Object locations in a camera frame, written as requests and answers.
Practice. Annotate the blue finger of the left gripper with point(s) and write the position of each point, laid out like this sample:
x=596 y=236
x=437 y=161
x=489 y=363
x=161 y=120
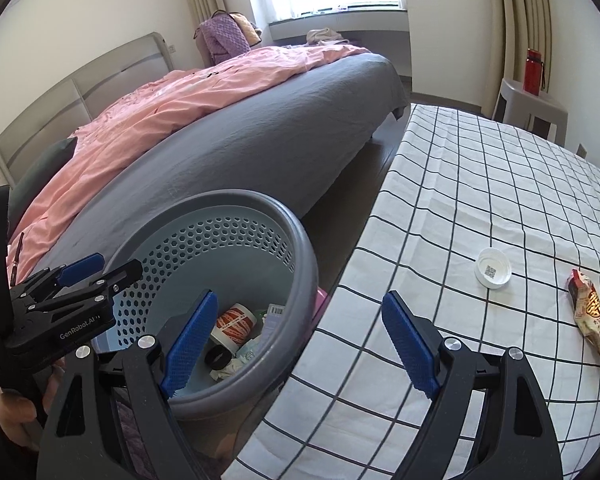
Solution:
x=80 y=270

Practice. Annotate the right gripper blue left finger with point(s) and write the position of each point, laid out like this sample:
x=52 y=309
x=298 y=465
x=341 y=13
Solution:
x=182 y=340

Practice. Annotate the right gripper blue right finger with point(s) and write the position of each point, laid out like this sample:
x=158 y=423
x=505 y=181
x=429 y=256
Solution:
x=416 y=343

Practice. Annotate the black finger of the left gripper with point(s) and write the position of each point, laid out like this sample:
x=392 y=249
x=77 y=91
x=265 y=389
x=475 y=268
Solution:
x=102 y=290

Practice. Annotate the white plastic lid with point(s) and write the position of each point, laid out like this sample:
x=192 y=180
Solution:
x=492 y=268

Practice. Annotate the red cream snack wrapper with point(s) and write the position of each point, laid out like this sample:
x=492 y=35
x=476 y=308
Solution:
x=586 y=306

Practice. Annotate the black elastic band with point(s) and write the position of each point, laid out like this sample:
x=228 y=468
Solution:
x=218 y=357

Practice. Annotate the white paper wrapper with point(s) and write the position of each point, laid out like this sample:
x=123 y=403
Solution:
x=229 y=370

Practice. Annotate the small white barcode packet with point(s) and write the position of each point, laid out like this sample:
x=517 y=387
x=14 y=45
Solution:
x=271 y=320

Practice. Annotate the grey perforated trash basket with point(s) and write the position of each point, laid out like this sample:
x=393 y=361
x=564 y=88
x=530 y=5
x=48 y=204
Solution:
x=245 y=247

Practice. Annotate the person's left hand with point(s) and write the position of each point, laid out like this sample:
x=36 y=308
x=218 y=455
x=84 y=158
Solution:
x=16 y=412

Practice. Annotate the dark grey pillow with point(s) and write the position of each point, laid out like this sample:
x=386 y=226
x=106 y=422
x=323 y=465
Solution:
x=37 y=177

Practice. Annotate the pink duvet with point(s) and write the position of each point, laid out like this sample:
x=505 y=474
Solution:
x=136 y=123

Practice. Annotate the checkered white tablecloth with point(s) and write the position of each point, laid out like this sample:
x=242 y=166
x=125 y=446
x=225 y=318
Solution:
x=477 y=226

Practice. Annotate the grey padded headboard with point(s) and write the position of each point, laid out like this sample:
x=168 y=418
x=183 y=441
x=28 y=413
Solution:
x=78 y=99

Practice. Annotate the purple quilted bag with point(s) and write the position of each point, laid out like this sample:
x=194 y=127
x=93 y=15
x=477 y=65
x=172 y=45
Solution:
x=225 y=35

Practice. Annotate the grey plastic stool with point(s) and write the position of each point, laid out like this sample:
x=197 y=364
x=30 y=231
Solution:
x=524 y=110

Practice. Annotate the red water bottle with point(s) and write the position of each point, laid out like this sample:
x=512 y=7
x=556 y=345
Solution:
x=533 y=81

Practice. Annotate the beige cloth on windowsill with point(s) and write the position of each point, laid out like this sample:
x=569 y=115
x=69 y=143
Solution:
x=316 y=37

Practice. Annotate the beige curtain right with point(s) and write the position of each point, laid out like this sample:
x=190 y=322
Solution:
x=517 y=26

